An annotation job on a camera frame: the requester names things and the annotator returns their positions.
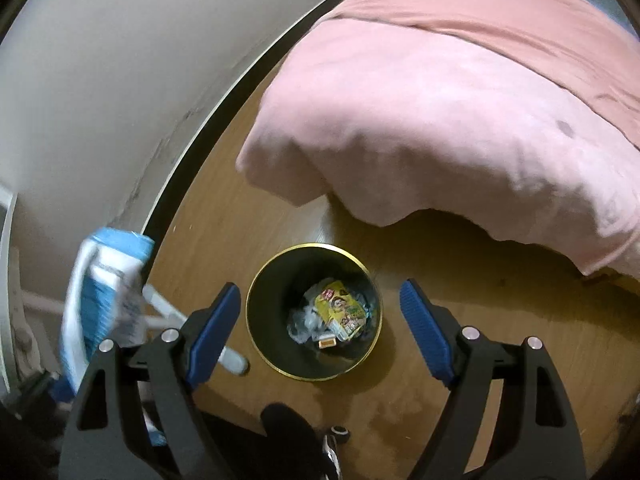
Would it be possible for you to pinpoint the blue white plastic package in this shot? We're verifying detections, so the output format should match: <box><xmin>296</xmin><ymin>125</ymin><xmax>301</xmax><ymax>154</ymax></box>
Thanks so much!
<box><xmin>60</xmin><ymin>228</ymin><xmax>154</xmax><ymax>392</ymax></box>

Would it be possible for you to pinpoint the trash inside bin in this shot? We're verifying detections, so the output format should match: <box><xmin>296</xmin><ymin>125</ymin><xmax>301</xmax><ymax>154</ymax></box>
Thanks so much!
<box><xmin>286</xmin><ymin>278</ymin><xmax>373</xmax><ymax>350</ymax></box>

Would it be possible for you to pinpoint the black gold-rimmed trash bin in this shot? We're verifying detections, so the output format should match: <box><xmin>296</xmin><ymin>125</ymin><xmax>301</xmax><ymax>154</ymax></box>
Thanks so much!
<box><xmin>245</xmin><ymin>243</ymin><xmax>383</xmax><ymax>382</ymax></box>

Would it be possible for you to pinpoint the white table leg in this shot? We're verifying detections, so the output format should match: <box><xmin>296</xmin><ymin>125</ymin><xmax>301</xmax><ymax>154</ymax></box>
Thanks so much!
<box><xmin>19</xmin><ymin>283</ymin><xmax>251</xmax><ymax>377</ymax></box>

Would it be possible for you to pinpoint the yellow snack wrapper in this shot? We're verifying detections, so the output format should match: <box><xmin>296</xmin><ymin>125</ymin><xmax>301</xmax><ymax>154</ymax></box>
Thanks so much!
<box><xmin>314</xmin><ymin>281</ymin><xmax>368</xmax><ymax>342</ymax></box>

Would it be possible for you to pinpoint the pink bed blanket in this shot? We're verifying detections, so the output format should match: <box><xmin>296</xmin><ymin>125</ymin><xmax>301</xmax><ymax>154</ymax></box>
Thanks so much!
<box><xmin>236</xmin><ymin>0</ymin><xmax>639</xmax><ymax>276</ymax></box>

